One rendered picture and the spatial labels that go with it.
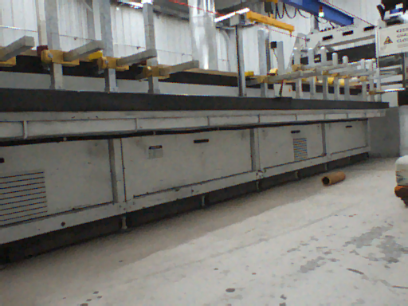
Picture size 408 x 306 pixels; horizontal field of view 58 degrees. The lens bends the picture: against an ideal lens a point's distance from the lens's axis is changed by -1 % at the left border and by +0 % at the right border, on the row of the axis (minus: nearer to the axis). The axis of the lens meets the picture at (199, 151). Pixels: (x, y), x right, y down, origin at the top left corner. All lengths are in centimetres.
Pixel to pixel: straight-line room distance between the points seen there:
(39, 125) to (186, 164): 107
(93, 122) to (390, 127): 427
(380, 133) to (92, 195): 417
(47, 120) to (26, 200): 40
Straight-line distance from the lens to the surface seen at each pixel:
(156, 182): 215
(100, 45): 140
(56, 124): 157
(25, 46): 128
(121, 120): 173
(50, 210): 182
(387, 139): 533
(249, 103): 239
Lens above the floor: 50
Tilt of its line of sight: 3 degrees down
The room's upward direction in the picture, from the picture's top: 4 degrees counter-clockwise
